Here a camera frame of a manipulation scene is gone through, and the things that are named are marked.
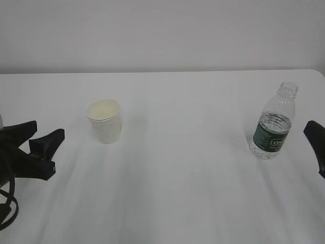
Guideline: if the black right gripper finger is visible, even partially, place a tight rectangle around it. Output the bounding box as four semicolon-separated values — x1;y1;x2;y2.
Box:
303;120;325;178

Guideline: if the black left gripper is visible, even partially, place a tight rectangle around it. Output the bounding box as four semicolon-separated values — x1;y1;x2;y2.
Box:
1;120;65;183

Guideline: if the clear plastic water bottle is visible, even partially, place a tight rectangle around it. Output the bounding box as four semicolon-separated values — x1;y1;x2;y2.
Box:
249;82;298;160

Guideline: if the white paper cup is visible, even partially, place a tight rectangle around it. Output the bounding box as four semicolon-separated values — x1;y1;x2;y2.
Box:
85;99;122;144

